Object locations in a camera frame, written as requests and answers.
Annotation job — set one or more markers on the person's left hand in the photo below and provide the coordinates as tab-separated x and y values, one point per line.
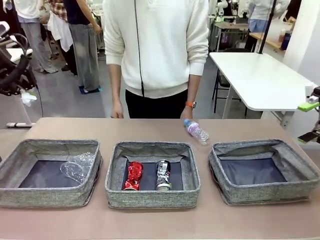
186	115

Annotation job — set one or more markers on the wooden workbench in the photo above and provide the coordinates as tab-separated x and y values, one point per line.
232	25

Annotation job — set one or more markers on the grey fabric basket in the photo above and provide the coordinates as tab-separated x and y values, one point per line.
37	197
262	193
150	198

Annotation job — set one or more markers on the person's right hand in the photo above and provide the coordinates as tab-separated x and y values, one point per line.
117	111

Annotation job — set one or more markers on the plastic bottle with blue cap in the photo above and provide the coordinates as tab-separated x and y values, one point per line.
196	130

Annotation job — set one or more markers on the white knit sweater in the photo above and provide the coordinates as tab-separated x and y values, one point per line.
165	50

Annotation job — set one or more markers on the bystander in light shirt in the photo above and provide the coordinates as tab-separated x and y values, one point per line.
260	10

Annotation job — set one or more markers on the clear plastic cup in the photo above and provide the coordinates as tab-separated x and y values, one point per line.
75	168

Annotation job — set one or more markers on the bystander in plaid shirt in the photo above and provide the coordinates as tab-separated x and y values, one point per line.
58	30

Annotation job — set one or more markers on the blue floor mat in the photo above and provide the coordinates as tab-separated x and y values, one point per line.
96	89

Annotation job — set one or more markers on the black folding chair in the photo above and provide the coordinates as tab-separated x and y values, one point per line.
222	82

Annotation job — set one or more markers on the bystander in wide grey trousers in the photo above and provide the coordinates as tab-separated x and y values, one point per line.
85	50

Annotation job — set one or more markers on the person's right forearm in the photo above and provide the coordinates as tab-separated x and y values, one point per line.
117	85

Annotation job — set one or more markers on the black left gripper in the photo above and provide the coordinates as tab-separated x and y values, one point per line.
6	62

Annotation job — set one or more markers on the white paper ball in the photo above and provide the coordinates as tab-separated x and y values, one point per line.
27	99

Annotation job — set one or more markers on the crushed black soda can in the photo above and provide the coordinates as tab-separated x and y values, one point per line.
163	175

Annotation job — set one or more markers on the orange wristwatch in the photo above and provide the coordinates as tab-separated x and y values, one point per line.
191	104

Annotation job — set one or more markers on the black stand pole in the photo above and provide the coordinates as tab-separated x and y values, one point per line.
268	25

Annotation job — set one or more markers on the black trousers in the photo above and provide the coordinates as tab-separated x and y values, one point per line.
155	105

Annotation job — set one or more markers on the dark blue bottle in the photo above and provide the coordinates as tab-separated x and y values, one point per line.
285	41

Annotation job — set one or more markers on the large white table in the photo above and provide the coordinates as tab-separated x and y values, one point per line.
262	82

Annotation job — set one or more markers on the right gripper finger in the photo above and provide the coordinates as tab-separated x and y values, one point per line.
306	106
306	137

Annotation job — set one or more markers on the crushed red soda can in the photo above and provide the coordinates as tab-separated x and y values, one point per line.
133	175

